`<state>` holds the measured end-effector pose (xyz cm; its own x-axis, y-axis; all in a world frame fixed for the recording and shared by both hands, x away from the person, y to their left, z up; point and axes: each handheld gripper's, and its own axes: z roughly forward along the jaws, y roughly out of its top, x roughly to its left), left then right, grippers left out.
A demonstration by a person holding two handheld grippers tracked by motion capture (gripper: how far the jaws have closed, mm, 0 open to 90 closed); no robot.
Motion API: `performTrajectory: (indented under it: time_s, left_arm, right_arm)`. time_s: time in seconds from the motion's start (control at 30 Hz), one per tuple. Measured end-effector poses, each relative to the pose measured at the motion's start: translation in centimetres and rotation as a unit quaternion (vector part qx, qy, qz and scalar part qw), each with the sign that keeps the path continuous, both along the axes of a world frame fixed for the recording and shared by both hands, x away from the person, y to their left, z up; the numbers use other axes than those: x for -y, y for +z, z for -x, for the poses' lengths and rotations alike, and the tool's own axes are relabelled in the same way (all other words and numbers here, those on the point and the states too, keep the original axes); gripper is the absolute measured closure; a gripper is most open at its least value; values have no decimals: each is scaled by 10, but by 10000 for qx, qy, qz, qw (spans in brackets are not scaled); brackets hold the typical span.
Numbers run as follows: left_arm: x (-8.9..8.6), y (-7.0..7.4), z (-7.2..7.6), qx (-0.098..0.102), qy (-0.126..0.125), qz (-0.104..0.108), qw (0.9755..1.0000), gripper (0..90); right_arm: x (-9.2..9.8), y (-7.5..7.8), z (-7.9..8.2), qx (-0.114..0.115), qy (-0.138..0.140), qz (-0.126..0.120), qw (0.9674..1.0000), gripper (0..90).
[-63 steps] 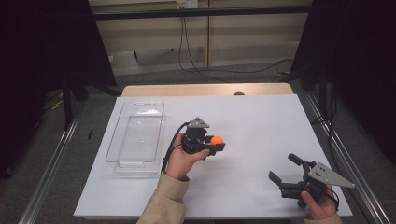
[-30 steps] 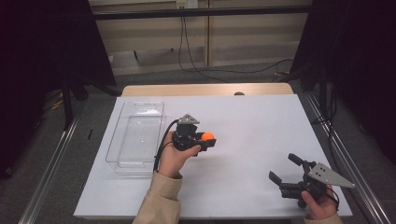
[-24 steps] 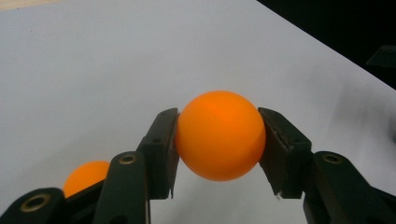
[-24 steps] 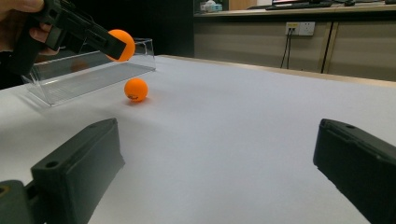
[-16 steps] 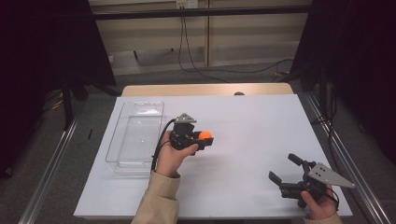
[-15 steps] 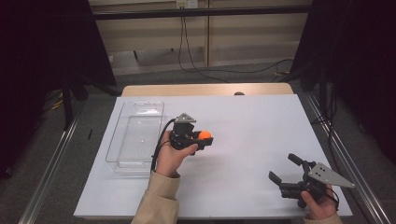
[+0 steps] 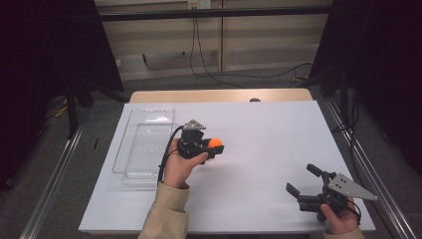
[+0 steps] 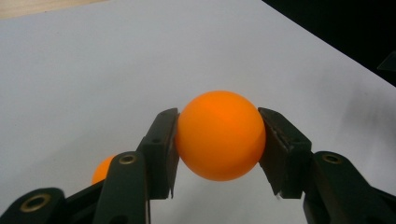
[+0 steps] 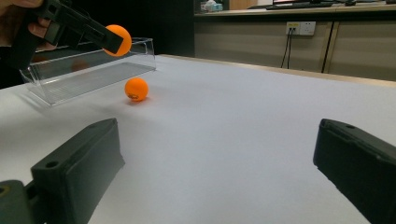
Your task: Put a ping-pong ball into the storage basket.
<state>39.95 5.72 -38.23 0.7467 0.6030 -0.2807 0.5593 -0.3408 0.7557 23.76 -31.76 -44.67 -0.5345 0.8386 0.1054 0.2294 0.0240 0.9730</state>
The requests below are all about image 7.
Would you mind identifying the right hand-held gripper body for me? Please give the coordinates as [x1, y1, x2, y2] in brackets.
[297, 170, 379, 223]

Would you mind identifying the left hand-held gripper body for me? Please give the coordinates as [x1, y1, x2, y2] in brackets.
[176, 119, 217, 165]

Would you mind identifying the orange ball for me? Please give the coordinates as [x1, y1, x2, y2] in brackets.
[207, 137, 224, 149]

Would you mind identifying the clear plastic container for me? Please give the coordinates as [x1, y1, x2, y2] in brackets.
[111, 108, 177, 191]

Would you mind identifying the person's left hand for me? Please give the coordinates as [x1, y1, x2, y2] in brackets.
[162, 147, 209, 190]

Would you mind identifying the person's right hand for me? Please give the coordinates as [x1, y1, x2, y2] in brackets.
[319, 197, 362, 235]

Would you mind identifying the white table cover sheet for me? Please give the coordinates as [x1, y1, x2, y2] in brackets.
[78, 101, 376, 233]

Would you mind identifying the beige counter cabinet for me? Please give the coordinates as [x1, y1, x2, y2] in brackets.
[94, 0, 332, 82]

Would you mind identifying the black metal stand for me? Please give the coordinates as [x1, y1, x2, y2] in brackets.
[64, 79, 130, 140]

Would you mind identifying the black curtain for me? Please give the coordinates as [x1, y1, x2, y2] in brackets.
[0, 0, 125, 192]
[310, 0, 422, 177]

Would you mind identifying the black horizontal bar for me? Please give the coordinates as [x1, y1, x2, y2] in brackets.
[99, 5, 332, 23]

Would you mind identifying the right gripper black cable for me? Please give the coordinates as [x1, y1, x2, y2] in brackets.
[346, 198, 362, 227]

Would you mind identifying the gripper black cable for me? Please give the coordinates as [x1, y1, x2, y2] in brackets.
[157, 124, 185, 185]
[346, 198, 362, 227]

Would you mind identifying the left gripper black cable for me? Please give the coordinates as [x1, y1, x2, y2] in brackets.
[157, 124, 185, 185]

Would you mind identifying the aluminium floor rail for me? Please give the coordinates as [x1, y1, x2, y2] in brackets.
[324, 99, 417, 239]
[19, 122, 86, 239]

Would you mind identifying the black floor cable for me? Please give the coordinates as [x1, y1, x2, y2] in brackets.
[331, 89, 362, 187]

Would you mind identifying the black wall cable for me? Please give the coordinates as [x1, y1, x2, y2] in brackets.
[188, 18, 247, 90]
[194, 18, 315, 80]

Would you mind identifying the yellow floor cable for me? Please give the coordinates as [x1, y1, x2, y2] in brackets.
[46, 96, 69, 119]

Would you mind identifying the white wall outlet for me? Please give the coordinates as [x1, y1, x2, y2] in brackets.
[187, 0, 212, 10]

